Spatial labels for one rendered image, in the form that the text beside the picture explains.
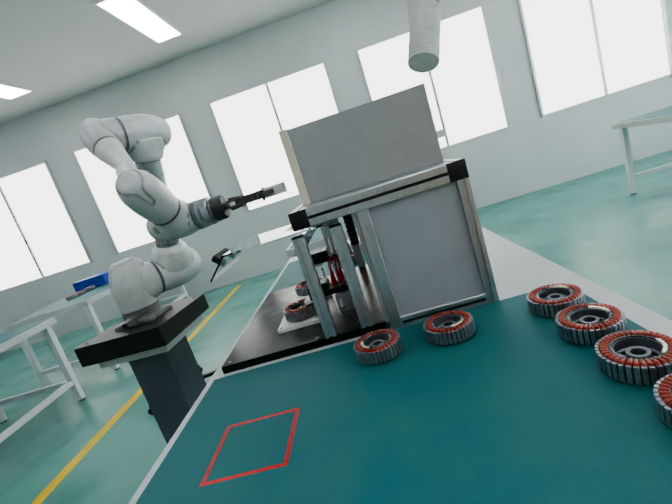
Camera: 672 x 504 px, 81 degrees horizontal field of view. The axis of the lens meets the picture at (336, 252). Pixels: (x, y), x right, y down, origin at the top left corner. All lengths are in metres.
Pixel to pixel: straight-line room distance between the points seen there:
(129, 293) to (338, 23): 5.03
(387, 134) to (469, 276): 0.42
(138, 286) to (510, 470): 1.56
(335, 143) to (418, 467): 0.76
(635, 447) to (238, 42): 6.12
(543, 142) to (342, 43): 3.13
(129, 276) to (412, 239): 1.24
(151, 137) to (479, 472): 1.56
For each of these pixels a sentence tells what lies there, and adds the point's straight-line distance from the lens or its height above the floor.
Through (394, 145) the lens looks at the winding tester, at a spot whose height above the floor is 1.19.
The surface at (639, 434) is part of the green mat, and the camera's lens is 0.68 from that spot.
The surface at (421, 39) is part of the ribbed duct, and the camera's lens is 2.35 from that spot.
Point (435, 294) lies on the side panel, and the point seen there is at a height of 0.81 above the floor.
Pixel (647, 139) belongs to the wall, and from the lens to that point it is 7.19.
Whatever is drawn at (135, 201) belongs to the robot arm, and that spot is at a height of 1.26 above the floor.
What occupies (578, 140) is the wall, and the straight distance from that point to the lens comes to 6.70.
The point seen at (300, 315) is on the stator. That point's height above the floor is 0.80.
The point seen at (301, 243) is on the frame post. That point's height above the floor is 1.03.
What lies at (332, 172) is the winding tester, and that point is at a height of 1.18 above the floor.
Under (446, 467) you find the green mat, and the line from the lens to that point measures 0.64.
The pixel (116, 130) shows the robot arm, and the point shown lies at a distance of 1.72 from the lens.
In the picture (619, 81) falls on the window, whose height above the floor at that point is 1.11.
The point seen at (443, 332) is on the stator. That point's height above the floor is 0.78.
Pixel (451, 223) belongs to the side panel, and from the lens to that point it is 1.01.
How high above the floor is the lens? 1.18
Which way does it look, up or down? 11 degrees down
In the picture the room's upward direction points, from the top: 18 degrees counter-clockwise
